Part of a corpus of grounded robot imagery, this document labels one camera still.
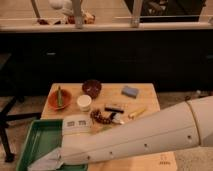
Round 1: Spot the black rectangular block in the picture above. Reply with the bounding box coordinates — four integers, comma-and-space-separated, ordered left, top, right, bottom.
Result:
104, 105, 124, 114

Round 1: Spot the wooden table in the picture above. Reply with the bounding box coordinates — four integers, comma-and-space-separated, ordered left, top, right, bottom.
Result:
41, 83, 177, 171

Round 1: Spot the orange bowl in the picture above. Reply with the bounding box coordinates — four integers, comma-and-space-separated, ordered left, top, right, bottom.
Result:
48, 89, 72, 110

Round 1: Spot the blue sponge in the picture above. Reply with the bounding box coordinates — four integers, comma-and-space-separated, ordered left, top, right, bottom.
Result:
121, 86, 139, 98

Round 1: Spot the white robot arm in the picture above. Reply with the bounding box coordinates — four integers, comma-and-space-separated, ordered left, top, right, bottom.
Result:
60, 96, 213, 165

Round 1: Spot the green plastic tray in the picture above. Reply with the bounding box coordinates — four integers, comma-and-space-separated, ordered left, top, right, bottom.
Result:
16, 118, 89, 171

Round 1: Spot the dark red bowl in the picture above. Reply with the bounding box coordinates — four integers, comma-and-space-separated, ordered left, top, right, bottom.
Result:
82, 79, 102, 99

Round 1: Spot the white black-handled spatula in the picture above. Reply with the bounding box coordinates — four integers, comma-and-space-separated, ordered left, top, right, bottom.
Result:
112, 114, 124, 125

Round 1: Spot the brown bead chain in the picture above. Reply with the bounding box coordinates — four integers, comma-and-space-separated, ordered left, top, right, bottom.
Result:
90, 108, 117, 125

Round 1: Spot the green stick in bowl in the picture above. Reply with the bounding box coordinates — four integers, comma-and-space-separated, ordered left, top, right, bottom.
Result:
57, 86, 63, 107

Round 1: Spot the black chair base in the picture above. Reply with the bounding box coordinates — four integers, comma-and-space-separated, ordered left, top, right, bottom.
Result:
0, 54, 41, 163

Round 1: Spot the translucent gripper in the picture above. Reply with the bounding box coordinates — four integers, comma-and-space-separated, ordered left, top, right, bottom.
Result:
62, 114, 92, 135

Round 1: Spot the white crumpled cloth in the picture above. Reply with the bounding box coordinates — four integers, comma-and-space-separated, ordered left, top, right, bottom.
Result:
27, 148, 63, 171

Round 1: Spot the white cup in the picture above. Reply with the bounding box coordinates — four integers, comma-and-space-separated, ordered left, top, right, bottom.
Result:
77, 95, 92, 112

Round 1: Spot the yellow banana-shaped item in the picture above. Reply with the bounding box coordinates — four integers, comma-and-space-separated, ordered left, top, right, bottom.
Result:
128, 107, 147, 119

